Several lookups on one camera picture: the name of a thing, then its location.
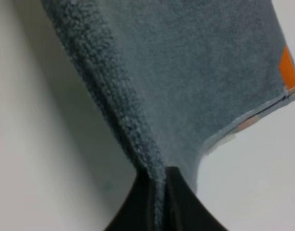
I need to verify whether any grey towel with orange patches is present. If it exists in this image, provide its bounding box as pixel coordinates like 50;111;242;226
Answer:
42;0;295;231

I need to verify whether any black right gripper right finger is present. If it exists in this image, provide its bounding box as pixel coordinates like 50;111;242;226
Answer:
164;167;226;231

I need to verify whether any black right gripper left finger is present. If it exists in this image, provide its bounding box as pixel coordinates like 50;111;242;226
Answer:
104;172;155;231

